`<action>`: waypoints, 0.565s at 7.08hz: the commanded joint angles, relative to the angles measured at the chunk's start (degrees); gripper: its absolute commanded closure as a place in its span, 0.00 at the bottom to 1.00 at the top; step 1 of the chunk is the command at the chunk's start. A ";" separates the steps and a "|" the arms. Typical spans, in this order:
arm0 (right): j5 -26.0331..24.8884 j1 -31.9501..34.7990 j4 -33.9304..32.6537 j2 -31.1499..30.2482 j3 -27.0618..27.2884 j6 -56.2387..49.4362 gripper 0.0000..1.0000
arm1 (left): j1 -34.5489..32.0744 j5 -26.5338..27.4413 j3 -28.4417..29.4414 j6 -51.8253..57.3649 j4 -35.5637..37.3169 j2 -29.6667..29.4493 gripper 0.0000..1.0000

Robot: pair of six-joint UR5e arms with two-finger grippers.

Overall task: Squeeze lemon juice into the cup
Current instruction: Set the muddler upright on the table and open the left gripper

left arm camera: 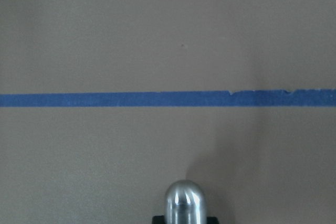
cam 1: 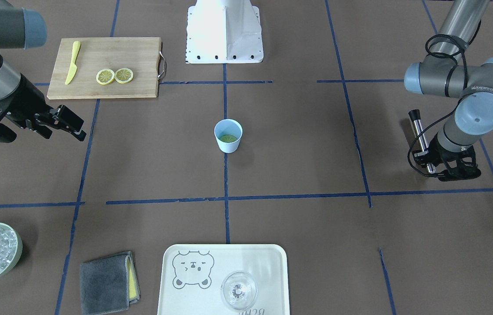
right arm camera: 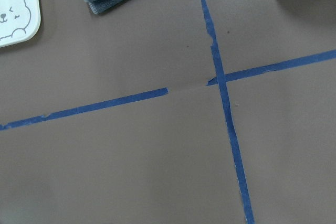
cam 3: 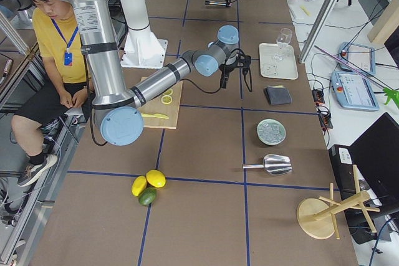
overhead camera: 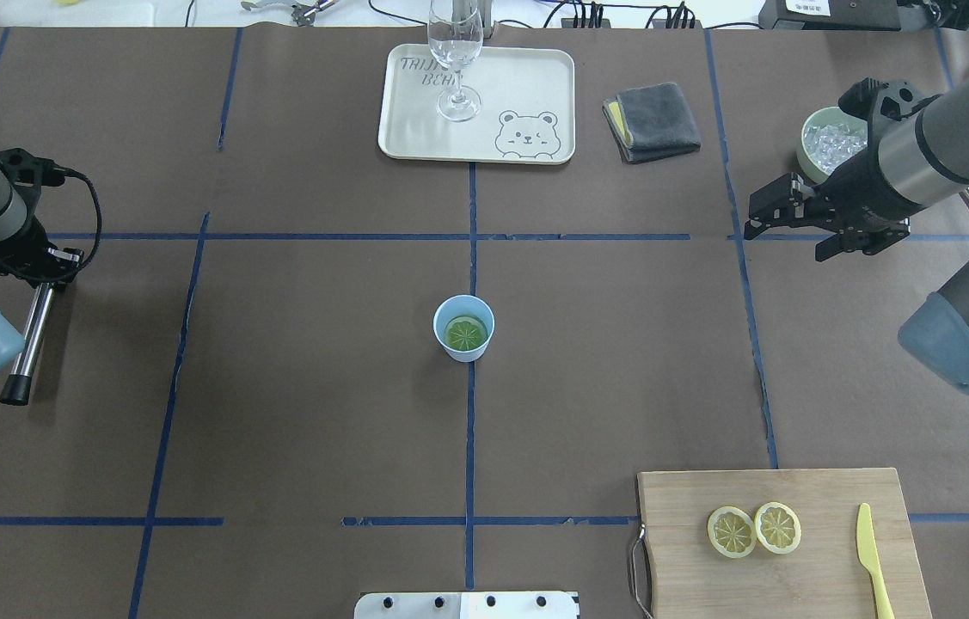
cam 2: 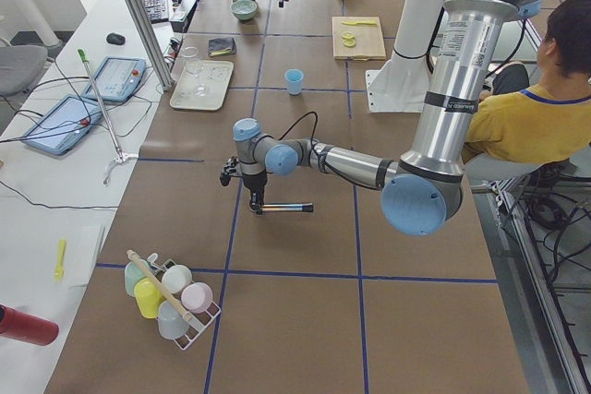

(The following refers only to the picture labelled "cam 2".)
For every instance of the wooden cutting board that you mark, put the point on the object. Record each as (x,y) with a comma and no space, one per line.
(369,40)

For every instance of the yellow plastic spoon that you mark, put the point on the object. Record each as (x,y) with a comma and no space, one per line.
(59,265)

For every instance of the white cup rack with cups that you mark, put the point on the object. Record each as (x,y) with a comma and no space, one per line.
(167,293)

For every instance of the reacher grabber stick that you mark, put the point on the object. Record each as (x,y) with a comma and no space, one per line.
(121,156)

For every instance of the steel muddler black tip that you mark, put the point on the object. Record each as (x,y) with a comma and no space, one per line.
(285,207)

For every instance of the red bottle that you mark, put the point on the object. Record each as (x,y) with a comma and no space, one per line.
(21,326)

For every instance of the black computer mouse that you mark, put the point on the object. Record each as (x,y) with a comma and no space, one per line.
(115,39)

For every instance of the person in yellow shirt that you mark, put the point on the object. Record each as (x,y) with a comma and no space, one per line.
(544,122)

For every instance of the green bowl of ice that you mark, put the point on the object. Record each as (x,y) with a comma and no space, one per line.
(244,10)

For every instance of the grey folded cloth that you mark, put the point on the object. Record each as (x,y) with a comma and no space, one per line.
(221,46)

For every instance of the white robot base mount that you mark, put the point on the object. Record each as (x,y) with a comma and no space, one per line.
(396,90)

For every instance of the yellow plastic knife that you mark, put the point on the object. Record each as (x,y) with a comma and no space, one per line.
(359,22)

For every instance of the blue teach pendant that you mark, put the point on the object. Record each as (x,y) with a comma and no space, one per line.
(117,78)
(64,126)

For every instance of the light blue cup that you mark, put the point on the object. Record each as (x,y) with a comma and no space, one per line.
(294,81)

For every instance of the cream bear tray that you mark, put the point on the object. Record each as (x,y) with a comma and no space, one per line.
(216,75)

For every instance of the clear wine glass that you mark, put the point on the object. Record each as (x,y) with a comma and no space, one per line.
(193,65)

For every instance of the black keyboard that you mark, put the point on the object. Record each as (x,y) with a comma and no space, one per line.
(156,10)

